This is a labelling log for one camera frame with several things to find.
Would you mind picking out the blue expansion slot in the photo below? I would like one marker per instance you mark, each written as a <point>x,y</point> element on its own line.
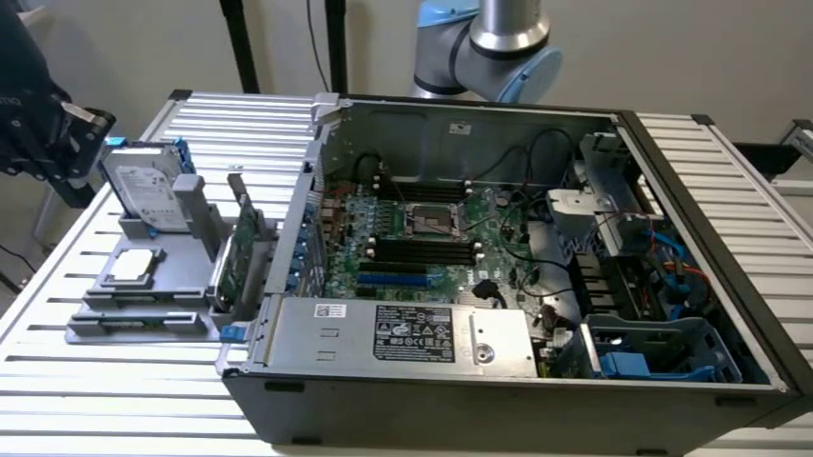
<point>392,279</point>

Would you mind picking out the black fan shroud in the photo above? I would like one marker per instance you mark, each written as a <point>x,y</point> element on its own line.
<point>603,283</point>

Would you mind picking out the green motherboard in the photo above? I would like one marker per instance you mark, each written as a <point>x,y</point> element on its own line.
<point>488,247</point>

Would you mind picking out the blue case latch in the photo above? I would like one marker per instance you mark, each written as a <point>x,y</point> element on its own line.
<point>232,333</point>

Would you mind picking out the green graphics card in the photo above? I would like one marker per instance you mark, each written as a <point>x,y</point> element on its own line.
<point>241,257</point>

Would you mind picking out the silver CPU chip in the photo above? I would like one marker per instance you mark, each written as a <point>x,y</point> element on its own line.
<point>133,265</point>

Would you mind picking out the grey parts rack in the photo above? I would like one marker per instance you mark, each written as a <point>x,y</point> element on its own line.
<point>184,281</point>

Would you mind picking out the silver power supply unit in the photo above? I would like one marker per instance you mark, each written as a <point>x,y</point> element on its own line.
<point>393,333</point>

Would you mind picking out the grey-blue plastic disk bay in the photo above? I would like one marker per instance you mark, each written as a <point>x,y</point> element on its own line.
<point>660,347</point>

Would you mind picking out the open black PC case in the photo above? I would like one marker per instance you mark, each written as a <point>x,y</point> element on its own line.
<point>444,414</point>

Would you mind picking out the hard disk with blue carrier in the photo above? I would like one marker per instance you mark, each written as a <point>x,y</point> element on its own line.
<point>145,190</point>

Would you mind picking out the black RAM slot bank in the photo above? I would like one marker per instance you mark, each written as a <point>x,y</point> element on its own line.
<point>421,250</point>
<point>421,190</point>

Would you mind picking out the green RAM stick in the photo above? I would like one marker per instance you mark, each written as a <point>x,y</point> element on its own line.
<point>133,324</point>

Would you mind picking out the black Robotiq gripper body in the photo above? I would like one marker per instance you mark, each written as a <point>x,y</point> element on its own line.
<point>25,124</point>

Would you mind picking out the aluminium profile frame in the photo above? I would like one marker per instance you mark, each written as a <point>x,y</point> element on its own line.
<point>794,152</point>

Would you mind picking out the metal drive cage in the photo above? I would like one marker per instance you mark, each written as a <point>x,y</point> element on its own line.
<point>603,200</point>

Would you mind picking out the CPU socket with metal frame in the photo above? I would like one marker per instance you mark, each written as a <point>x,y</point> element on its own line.
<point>431,219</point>

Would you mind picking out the black stand pole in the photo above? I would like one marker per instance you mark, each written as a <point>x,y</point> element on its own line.
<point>337,47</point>
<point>241,47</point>

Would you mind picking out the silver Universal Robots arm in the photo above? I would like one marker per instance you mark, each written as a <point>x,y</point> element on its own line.
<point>502,33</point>

